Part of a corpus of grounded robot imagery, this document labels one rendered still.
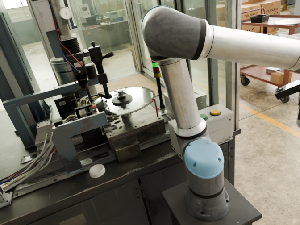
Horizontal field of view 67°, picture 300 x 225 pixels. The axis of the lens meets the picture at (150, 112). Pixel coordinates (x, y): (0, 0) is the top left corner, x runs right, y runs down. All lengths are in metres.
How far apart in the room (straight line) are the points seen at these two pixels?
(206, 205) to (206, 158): 0.17
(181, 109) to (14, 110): 0.96
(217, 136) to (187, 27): 0.66
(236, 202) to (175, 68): 0.50
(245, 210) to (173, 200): 0.24
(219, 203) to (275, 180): 1.29
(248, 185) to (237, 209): 1.13
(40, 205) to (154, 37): 0.81
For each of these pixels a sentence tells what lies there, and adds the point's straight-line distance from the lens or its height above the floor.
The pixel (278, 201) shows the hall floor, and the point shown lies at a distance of 1.93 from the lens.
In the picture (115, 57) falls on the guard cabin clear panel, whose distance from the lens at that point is 2.27.
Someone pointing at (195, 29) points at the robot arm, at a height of 1.34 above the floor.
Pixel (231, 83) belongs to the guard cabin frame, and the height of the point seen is 1.01.
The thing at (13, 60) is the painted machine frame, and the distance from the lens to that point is 1.64.
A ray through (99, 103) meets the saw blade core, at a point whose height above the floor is 0.95.
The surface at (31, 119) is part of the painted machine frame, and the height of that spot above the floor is 0.81.
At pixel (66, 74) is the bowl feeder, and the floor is 1.00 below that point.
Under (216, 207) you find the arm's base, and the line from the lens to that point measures 0.81.
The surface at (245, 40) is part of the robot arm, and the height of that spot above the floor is 1.29.
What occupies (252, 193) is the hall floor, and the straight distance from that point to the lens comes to 1.94.
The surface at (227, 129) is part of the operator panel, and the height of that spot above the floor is 0.82.
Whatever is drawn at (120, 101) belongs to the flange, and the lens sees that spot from 1.18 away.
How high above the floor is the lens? 1.43
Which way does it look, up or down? 28 degrees down
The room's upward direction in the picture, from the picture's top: 11 degrees counter-clockwise
